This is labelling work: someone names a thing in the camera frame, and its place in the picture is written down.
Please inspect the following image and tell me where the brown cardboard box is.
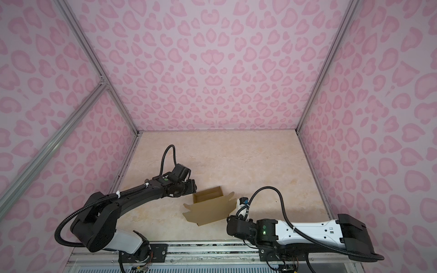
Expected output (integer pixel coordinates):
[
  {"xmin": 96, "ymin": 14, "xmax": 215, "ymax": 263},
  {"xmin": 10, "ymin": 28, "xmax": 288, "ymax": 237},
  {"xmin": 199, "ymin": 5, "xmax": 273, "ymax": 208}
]
[{"xmin": 182, "ymin": 186, "xmax": 237, "ymax": 226}]

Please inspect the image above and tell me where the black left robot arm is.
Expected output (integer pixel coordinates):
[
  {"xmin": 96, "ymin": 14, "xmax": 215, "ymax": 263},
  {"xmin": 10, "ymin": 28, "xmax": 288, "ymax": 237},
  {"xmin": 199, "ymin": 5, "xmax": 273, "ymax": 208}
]
[{"xmin": 70, "ymin": 164, "xmax": 197, "ymax": 260}]

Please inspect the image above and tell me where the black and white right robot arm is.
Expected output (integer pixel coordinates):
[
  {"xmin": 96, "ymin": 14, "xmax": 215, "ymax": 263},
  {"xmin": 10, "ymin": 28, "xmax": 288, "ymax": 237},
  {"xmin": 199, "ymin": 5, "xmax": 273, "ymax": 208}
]
[{"xmin": 226, "ymin": 214, "xmax": 377, "ymax": 262}]

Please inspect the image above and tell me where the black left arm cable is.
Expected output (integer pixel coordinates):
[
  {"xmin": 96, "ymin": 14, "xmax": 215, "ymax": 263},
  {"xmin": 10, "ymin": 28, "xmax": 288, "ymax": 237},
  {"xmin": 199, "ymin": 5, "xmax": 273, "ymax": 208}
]
[{"xmin": 159, "ymin": 144, "xmax": 178, "ymax": 176}]

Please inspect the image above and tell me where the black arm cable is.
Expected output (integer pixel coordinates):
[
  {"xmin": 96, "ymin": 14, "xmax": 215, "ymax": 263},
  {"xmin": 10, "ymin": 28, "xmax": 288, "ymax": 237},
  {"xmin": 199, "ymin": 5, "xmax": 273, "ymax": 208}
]
[
  {"xmin": 159, "ymin": 144, "xmax": 178, "ymax": 176},
  {"xmin": 235, "ymin": 185, "xmax": 385, "ymax": 262}
]

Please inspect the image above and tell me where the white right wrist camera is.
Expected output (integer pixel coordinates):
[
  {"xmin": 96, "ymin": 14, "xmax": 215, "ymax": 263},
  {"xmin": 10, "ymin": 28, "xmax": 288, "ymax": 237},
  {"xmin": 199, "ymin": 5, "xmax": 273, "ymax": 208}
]
[{"xmin": 236, "ymin": 197, "xmax": 249, "ymax": 219}]

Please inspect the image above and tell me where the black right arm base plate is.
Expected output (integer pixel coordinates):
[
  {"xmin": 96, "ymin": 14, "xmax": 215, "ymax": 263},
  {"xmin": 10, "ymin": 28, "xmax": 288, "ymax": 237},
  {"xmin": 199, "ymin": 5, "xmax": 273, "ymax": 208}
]
[{"xmin": 256, "ymin": 242, "xmax": 305, "ymax": 262}]

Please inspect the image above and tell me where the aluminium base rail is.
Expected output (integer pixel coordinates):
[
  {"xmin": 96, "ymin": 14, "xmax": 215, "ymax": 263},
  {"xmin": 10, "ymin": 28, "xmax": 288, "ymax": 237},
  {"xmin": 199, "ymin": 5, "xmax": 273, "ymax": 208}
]
[{"xmin": 64, "ymin": 240, "xmax": 364, "ymax": 273}]

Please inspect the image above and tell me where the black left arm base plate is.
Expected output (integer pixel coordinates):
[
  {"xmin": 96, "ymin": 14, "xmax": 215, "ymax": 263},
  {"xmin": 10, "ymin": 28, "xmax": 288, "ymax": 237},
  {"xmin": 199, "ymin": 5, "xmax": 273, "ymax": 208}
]
[{"xmin": 119, "ymin": 243, "xmax": 168, "ymax": 263}]

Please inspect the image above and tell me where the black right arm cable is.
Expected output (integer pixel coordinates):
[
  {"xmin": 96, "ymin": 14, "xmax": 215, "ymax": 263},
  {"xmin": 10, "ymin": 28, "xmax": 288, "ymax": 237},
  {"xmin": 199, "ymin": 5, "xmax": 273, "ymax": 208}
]
[{"xmin": 235, "ymin": 185, "xmax": 385, "ymax": 262}]

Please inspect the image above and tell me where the aluminium diagonal frame bar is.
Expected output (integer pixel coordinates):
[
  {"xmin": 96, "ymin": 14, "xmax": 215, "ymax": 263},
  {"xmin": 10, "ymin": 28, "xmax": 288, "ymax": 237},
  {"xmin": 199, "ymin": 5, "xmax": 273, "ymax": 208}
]
[{"xmin": 1, "ymin": 81, "xmax": 108, "ymax": 219}]

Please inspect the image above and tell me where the aluminium left corner post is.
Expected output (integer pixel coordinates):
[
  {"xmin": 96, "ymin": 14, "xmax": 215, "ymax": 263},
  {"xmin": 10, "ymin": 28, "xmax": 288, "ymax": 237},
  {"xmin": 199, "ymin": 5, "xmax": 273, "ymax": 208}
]
[{"xmin": 53, "ymin": 0, "xmax": 140, "ymax": 136}]

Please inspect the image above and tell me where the aluminium corner post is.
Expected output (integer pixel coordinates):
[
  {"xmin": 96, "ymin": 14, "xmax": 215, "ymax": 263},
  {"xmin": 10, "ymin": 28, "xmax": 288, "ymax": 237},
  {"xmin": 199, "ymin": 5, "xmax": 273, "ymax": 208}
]
[
  {"xmin": 295, "ymin": 0, "xmax": 362, "ymax": 135},
  {"xmin": 53, "ymin": 0, "xmax": 140, "ymax": 136}
]

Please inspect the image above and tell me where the aluminium right corner post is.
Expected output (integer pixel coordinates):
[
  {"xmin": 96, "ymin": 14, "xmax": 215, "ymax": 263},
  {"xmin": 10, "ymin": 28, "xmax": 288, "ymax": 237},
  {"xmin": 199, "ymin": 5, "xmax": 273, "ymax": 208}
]
[{"xmin": 295, "ymin": 0, "xmax": 362, "ymax": 135}]

